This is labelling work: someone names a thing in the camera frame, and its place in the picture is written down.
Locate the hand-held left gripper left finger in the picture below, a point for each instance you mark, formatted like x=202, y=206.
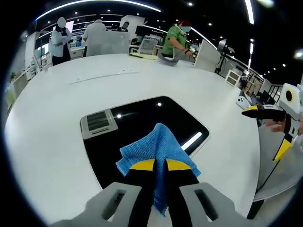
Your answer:
x=139, y=198

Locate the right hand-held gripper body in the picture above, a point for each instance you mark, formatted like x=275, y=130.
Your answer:
x=292, y=105

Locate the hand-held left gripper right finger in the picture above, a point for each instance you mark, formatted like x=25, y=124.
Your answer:
x=177, y=196

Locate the blue cleaning cloth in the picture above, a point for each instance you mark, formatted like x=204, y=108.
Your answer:
x=161, y=142

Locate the person's right hand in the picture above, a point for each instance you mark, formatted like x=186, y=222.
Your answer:
x=275, y=126

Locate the small white device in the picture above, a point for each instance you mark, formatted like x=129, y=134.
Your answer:
x=242, y=102

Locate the white mesh office chair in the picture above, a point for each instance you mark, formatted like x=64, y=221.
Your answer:
x=148, y=45
x=233, y=78

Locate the black tripod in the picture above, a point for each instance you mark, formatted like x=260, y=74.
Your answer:
x=223, y=56

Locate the white panel board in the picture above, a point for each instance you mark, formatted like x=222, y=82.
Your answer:
x=207, y=56

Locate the yellow paper sheet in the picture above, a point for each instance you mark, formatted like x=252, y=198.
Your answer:
x=142, y=56

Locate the frosted partition screen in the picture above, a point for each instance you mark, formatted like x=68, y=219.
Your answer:
x=107, y=45

